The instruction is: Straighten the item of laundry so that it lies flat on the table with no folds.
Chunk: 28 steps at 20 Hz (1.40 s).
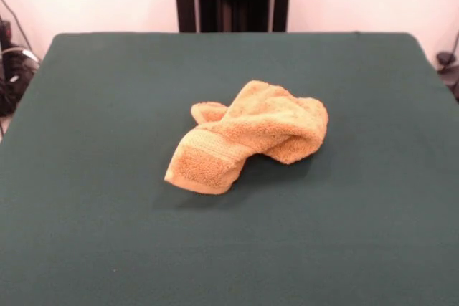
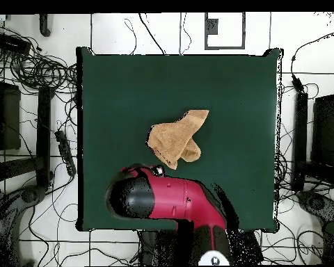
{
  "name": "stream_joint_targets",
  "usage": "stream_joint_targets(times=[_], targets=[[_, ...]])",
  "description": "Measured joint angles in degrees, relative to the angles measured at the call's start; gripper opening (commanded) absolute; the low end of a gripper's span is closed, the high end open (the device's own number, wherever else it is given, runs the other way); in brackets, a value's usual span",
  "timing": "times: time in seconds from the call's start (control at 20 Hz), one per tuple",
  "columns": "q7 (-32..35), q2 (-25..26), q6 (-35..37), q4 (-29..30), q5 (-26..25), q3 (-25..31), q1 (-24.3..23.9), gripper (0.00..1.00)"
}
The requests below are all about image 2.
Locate black adapter box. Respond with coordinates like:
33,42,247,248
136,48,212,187
0,32,32,56

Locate thick straight black cable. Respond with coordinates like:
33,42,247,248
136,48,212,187
138,13,167,56

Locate tangled black cables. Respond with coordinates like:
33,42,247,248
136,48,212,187
0,23,79,95

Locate grey caster wheel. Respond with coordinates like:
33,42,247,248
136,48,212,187
20,185,47,205
297,190,334,220

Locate short black tube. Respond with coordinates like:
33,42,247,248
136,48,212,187
38,13,52,38

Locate black power strip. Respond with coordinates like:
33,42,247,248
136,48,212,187
54,129,78,177

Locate dark flat panel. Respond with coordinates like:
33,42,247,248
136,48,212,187
310,92,334,168
0,80,22,151

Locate black upright stand bar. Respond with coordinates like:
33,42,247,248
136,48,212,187
35,86,55,188
290,91,309,193

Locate dark green table cloth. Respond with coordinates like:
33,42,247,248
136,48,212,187
75,46,284,234

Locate thin looped black cable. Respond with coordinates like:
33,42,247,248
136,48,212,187
124,18,137,56

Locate black cable with connector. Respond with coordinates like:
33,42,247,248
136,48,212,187
290,27,334,94

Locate thin wavy black cable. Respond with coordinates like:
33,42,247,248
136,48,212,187
179,12,192,56

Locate tan terry towel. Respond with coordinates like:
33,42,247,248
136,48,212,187
146,108,210,171

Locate grey rectangular frame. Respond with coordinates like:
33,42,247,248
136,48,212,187
204,12,246,51

